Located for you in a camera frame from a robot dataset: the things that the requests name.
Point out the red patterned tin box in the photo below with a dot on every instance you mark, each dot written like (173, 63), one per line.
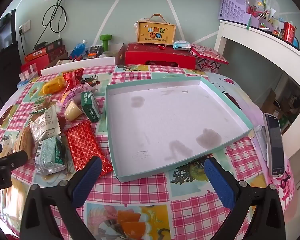
(207, 55)

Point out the red gift box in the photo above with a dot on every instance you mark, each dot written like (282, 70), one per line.
(152, 55)

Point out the white wall socket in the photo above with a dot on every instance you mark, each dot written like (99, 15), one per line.
(25, 26)

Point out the red tin can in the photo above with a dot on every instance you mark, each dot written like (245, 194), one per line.
(290, 31)

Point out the clear acrylic box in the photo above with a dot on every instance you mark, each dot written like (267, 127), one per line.
(27, 73)

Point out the dark red box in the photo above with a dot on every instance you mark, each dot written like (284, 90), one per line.
(55, 48)

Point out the black monitor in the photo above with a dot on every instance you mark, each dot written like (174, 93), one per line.
(5, 32)

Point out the purple file holder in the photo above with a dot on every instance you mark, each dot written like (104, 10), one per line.
(230, 5)

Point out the blue plastic bottle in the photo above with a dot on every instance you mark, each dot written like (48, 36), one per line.
(77, 50)

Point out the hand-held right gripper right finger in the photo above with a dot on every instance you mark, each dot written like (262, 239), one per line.
(220, 182)

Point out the black power adapter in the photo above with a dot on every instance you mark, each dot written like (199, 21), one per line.
(38, 45)

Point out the clear plastic container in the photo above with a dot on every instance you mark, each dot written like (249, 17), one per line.
(107, 54)

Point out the round waffle cracker packet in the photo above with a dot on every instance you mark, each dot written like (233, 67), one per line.
(23, 141)

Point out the shallow white teal box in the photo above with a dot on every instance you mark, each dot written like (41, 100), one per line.
(165, 120)

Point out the brown snack packet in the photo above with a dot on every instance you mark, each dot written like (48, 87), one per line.
(40, 105)

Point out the pink checked tablecloth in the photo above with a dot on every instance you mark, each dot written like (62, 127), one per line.
(140, 192)

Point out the brown cardboard box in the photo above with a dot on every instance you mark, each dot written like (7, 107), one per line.
(270, 102)

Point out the wet wipes pack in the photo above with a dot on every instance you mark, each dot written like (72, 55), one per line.
(182, 45)

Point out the yellow jelly cup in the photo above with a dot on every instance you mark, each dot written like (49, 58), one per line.
(73, 112)

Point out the yellow snack packet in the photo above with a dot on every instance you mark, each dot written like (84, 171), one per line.
(52, 86)

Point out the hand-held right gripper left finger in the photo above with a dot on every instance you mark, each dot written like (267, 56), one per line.
(88, 180)

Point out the white phone stand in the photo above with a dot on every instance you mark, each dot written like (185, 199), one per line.
(261, 142)

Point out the black cabinet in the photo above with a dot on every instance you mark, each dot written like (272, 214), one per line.
(5, 67)

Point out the dark green candy packet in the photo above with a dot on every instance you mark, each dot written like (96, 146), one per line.
(90, 107)

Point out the green dumbbell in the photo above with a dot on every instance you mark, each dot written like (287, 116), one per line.
(106, 42)

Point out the green and white snack packet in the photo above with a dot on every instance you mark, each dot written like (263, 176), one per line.
(50, 155)

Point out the white desk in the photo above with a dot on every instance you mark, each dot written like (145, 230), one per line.
(265, 40)

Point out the yellow printed card box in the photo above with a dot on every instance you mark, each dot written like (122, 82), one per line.
(64, 62)

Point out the dark printed pouch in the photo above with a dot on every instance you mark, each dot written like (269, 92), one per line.
(96, 50)

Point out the shiny red candy packet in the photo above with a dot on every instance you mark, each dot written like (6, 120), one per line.
(73, 77)

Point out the smartphone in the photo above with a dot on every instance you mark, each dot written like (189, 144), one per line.
(275, 142)

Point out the beige snack packet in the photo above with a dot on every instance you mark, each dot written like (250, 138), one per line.
(43, 126)

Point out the metal key clasp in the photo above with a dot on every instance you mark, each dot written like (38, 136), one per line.
(285, 178)

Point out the red patterned snack packet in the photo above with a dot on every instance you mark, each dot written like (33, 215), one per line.
(85, 145)

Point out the pink snack packet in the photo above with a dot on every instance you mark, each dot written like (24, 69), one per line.
(76, 92)

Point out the white storage bin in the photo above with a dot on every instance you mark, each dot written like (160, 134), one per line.
(90, 61)

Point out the purple desk organizer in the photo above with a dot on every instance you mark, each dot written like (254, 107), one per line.
(255, 21)

